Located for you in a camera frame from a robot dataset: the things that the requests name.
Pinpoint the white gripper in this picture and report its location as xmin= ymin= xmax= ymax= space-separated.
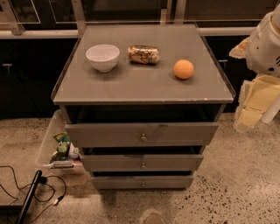
xmin=234 ymin=74 xmax=280 ymax=131

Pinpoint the grey bottom drawer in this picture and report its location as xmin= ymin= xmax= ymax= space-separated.
xmin=93 ymin=175 xmax=193 ymax=189

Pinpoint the grey drawer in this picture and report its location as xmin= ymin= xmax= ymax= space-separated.
xmin=93 ymin=175 xmax=193 ymax=189
xmin=65 ymin=122 xmax=218 ymax=148
xmin=81 ymin=154 xmax=203 ymax=172

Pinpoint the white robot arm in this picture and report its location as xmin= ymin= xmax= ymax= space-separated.
xmin=229 ymin=5 xmax=280 ymax=132

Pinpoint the grey top drawer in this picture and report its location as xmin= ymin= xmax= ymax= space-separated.
xmin=65 ymin=122 xmax=218 ymax=148

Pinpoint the grey middle drawer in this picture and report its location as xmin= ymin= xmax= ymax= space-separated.
xmin=81 ymin=154 xmax=203 ymax=172

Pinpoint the grey drawer cabinet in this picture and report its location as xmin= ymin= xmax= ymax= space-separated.
xmin=52 ymin=24 xmax=235 ymax=179

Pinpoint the orange fruit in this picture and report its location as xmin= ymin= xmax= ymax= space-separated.
xmin=173 ymin=59 xmax=194 ymax=80

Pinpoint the crushed gold soda can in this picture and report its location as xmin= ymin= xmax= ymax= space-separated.
xmin=128 ymin=45 xmax=159 ymax=65

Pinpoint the white ceramic bowl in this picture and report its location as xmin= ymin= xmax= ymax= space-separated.
xmin=86 ymin=45 xmax=120 ymax=73

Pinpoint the green snack bag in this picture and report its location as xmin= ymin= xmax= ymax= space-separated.
xmin=50 ymin=132 xmax=71 ymax=163

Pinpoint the clear plastic storage bin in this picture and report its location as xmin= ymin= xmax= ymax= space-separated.
xmin=36 ymin=110 xmax=85 ymax=175

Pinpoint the black flat bar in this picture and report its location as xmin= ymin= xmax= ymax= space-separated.
xmin=16 ymin=170 xmax=42 ymax=224

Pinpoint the white post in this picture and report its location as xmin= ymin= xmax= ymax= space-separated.
xmin=261 ymin=96 xmax=280 ymax=123

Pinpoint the black cable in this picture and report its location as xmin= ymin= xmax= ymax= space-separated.
xmin=0 ymin=164 xmax=67 ymax=224

